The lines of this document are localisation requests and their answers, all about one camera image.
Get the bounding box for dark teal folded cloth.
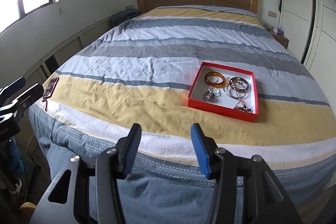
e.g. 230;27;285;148
110;9;140;27

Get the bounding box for amber brown bangle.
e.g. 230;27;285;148
205;71;226;88

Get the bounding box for grey brown bangle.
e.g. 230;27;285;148
229;77;249;93

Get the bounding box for wooden nightstand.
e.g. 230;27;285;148
265;27;289;49

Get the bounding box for silver wristwatch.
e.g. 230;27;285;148
203;87;221;102

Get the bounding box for low white wall cabinets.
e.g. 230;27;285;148
15;16;112;155

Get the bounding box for purple tissue box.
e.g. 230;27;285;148
273;27;284;36

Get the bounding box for dark bead bracelet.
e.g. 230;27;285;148
233;100;254;113

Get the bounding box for smartphone with red case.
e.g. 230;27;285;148
42;77;59;100

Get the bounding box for striped bed duvet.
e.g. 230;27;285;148
29;6;335;223

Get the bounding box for large silver bangle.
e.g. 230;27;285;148
226;79;250;98

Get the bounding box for red jewelry tray box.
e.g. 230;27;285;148
187;62;259;122

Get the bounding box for white wardrobe doors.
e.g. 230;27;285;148
279;0;335;109

